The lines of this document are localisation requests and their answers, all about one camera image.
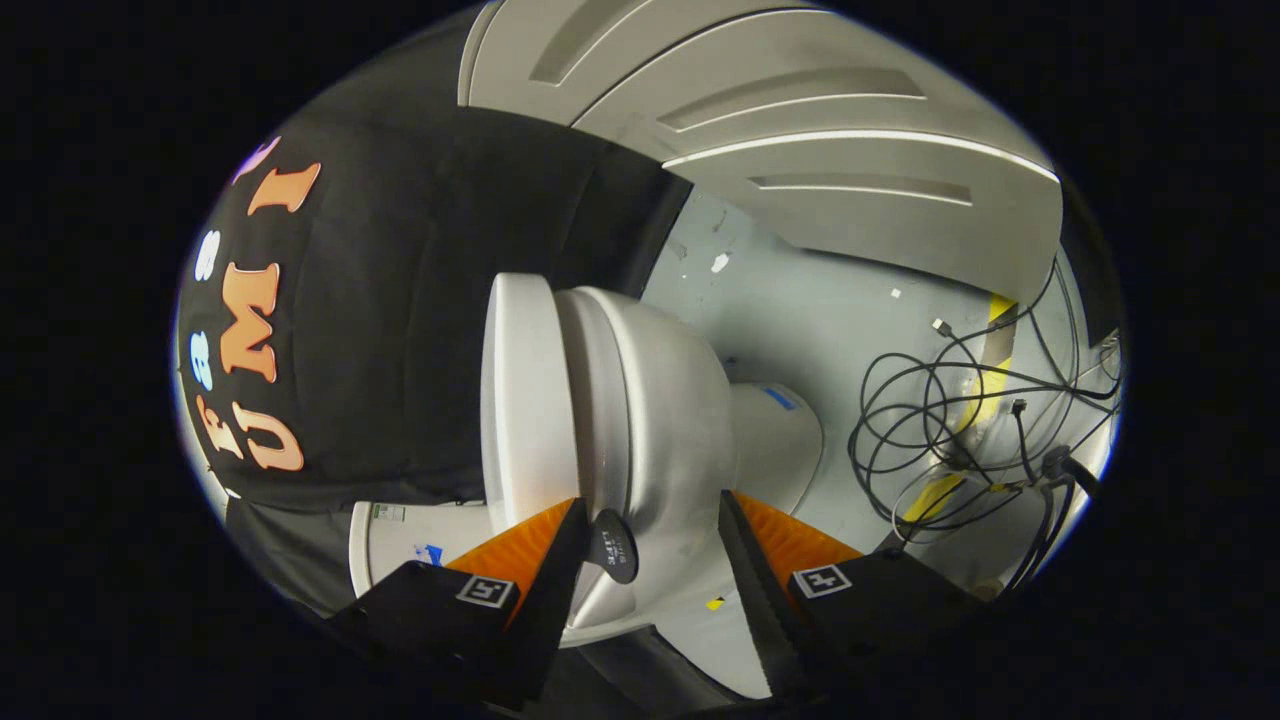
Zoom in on black backdrop cloth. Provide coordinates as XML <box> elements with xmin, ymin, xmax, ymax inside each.
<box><xmin>178</xmin><ymin>20</ymin><xmax>691</xmax><ymax>611</ymax></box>

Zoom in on black toilet lid handle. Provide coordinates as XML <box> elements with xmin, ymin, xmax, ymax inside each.
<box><xmin>590</xmin><ymin>508</ymin><xmax>639</xmax><ymax>586</ymax></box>

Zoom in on tangle of black cables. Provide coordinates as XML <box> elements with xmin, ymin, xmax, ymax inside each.
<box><xmin>848</xmin><ymin>255</ymin><xmax>1123</xmax><ymax>601</ymax></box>

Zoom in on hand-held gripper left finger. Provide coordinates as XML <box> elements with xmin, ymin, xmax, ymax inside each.
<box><xmin>330</xmin><ymin>497</ymin><xmax>591</xmax><ymax>713</ymax></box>

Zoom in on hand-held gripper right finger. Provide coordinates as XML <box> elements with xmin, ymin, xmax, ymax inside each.
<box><xmin>718</xmin><ymin>490</ymin><xmax>986</xmax><ymax>706</ymax></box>

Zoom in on white panelled cabinet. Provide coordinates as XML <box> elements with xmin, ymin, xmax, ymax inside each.
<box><xmin>458</xmin><ymin>0</ymin><xmax>1063</xmax><ymax>301</ymax></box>

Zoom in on white ceramic toilet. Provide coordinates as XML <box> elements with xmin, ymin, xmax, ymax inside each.
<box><xmin>348</xmin><ymin>285</ymin><xmax>826</xmax><ymax>646</ymax></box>

